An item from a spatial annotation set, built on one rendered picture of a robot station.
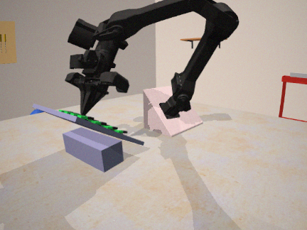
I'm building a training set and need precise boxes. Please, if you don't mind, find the lavender switch panel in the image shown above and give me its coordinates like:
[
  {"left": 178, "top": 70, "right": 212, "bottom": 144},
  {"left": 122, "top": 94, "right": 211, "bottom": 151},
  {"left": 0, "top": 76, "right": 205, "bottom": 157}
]
[{"left": 33, "top": 104, "right": 144, "bottom": 173}]

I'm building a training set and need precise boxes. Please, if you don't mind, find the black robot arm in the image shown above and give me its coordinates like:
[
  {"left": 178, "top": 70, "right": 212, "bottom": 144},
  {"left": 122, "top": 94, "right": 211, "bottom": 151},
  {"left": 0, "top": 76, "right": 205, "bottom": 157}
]
[{"left": 68, "top": 0, "right": 239, "bottom": 119}]

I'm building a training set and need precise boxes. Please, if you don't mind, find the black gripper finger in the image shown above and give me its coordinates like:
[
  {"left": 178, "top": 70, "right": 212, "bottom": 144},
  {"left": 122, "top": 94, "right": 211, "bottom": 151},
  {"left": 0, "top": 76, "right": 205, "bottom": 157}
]
[
  {"left": 75, "top": 82, "right": 87, "bottom": 114},
  {"left": 82, "top": 83, "right": 109, "bottom": 115}
]

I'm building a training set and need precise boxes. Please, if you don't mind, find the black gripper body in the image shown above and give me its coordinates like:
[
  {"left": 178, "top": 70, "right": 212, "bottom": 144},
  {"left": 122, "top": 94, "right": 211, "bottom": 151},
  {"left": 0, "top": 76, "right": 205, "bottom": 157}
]
[{"left": 65, "top": 51, "right": 129, "bottom": 93}]

